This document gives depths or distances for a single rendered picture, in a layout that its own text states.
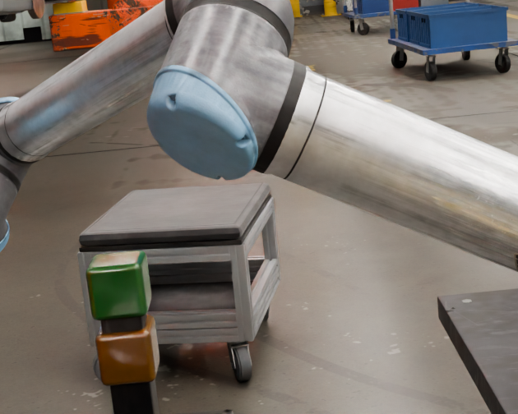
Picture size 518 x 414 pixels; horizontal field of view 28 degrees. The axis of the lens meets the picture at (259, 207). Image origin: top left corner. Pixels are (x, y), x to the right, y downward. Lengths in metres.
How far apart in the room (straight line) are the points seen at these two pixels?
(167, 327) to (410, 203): 1.20
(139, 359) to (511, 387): 0.71
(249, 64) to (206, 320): 1.20
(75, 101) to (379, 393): 1.01
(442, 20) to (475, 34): 0.23
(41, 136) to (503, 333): 0.71
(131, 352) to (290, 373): 1.47
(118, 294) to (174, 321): 1.42
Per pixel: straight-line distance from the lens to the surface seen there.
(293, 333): 2.41
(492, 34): 6.54
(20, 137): 1.44
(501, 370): 1.41
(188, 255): 2.09
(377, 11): 10.22
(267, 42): 1.01
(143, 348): 0.74
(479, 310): 1.62
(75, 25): 4.77
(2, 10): 3.84
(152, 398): 0.76
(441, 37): 6.45
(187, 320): 2.14
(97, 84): 1.27
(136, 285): 0.73
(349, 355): 2.26
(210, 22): 1.01
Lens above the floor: 0.86
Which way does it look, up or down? 14 degrees down
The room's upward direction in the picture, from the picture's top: 6 degrees counter-clockwise
